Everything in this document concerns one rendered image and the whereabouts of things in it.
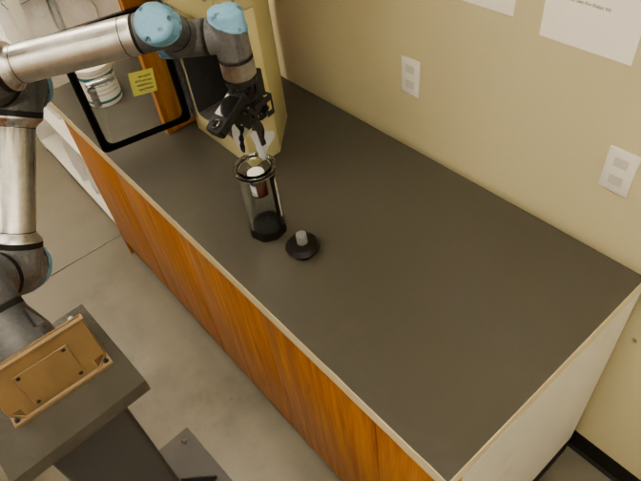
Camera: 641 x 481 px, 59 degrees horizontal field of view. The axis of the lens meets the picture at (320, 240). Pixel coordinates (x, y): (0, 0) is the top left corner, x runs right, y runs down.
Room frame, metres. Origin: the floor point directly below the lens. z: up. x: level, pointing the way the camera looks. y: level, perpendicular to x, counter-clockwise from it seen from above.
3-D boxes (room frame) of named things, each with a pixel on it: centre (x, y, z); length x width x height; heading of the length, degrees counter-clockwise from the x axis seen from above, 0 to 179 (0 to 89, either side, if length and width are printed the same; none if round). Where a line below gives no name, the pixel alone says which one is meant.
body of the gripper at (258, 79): (1.16, 0.12, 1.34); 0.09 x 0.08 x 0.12; 139
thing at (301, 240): (1.04, 0.05, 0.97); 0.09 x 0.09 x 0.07
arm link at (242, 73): (1.16, 0.12, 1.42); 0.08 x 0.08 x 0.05
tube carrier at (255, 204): (1.14, 0.14, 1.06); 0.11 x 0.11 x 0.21
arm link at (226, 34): (1.16, 0.13, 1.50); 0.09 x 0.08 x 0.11; 83
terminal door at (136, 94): (1.60, 0.51, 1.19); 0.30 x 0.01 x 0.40; 115
